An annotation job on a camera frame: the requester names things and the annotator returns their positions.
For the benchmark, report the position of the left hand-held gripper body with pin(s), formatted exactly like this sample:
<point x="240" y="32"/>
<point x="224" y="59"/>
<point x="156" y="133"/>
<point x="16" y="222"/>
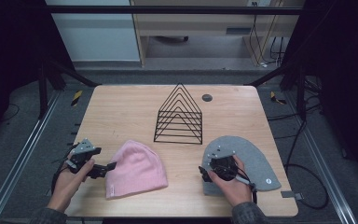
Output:
<point x="84" y="149"/>

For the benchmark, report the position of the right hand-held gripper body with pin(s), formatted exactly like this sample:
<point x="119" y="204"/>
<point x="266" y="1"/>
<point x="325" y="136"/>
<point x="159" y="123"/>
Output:
<point x="223" y="166"/>

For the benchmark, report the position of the pink knit beanie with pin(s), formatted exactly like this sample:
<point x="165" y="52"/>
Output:
<point x="135" y="171"/>

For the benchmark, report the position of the grey beanie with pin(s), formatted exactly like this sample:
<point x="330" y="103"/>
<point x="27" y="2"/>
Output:
<point x="254" y="161"/>

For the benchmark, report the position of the person's right hand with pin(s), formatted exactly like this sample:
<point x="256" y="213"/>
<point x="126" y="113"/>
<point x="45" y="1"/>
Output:
<point x="234" y="191"/>

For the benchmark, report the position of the person's left hand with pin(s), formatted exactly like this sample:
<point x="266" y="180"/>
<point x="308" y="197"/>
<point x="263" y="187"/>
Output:
<point x="65" y="186"/>

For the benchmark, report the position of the yellow black striped tape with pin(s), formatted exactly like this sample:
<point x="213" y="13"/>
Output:
<point x="76" y="98"/>

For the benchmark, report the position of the grey round table grommet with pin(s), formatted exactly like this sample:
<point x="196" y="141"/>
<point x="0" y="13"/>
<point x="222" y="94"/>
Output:
<point x="207" y="98"/>

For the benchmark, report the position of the grey tag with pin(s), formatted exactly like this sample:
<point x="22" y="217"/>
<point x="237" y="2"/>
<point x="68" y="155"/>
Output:
<point x="290" y="194"/>

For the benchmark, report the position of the white cabinet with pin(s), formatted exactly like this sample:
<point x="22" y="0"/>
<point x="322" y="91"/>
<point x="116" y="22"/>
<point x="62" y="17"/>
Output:
<point x="96" y="37"/>

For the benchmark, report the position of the black curtain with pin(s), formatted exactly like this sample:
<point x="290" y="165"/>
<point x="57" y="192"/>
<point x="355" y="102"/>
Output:
<point x="9" y="62"/>
<point x="345" y="77"/>

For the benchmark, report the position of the wooden cabinet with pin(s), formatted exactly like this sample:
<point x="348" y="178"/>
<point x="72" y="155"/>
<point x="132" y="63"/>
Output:
<point x="199" y="28"/>

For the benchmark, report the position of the black metal crossbar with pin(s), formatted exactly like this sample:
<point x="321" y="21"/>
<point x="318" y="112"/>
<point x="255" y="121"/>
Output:
<point x="167" y="10"/>

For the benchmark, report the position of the aluminium rail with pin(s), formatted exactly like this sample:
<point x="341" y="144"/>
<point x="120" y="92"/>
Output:
<point x="28" y="146"/>
<point x="320" y="155"/>

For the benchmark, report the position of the black frame stand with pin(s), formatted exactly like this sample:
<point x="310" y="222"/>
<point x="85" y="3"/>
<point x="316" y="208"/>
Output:
<point x="43" y="90"/>
<point x="300" y="93"/>

